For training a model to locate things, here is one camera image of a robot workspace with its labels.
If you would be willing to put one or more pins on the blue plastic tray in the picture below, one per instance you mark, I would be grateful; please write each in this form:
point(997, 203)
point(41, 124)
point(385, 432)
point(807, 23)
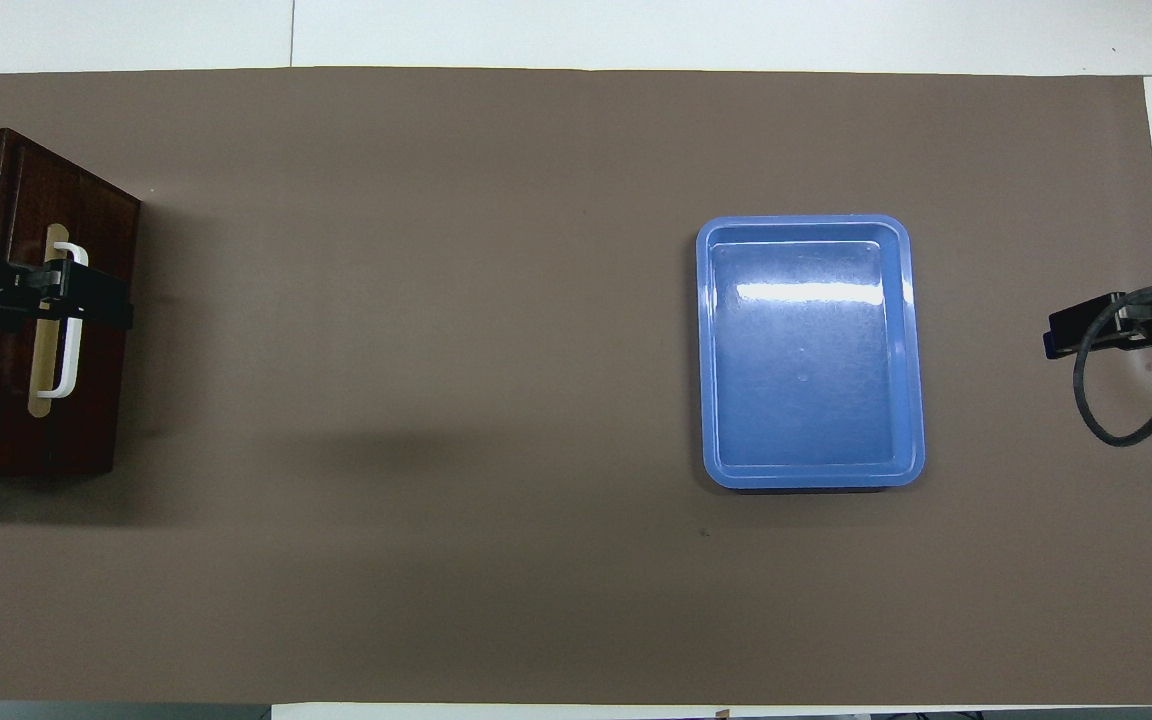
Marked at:
point(809, 350)

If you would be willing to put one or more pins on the brown table mat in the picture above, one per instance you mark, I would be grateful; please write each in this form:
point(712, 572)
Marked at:
point(436, 300)

